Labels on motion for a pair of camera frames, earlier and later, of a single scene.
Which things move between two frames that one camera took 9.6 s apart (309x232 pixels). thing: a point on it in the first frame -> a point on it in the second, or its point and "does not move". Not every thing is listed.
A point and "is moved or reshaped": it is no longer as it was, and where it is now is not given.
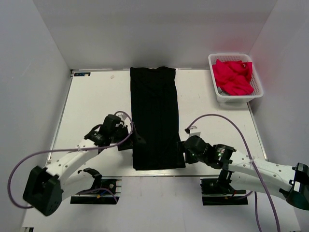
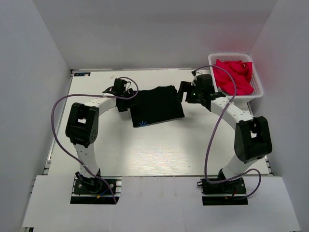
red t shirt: x=233 y=77 does not move
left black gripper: x=136 y=139 -> x=123 y=108
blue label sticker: x=81 y=74 does not move
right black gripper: x=181 y=149 -> x=185 y=87
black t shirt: x=154 y=114 is moved or reshaped
